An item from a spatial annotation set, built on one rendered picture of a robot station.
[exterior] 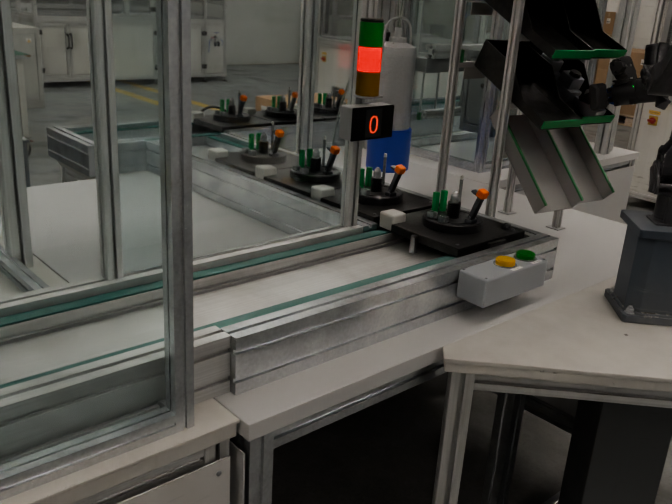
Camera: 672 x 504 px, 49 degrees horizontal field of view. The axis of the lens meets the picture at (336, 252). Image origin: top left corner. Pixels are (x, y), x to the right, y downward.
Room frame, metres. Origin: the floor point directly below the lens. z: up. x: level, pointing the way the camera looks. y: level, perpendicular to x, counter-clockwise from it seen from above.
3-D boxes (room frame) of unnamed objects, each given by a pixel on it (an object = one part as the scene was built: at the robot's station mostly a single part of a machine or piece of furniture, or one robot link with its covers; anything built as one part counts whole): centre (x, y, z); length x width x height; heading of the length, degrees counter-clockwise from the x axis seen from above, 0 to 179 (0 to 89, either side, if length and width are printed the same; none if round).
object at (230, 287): (1.44, -0.03, 0.91); 0.84 x 0.28 x 0.10; 133
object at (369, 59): (1.58, -0.04, 1.33); 0.05 x 0.05 x 0.05
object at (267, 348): (1.32, -0.16, 0.91); 0.89 x 0.06 x 0.11; 133
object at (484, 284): (1.40, -0.35, 0.93); 0.21 x 0.07 x 0.06; 133
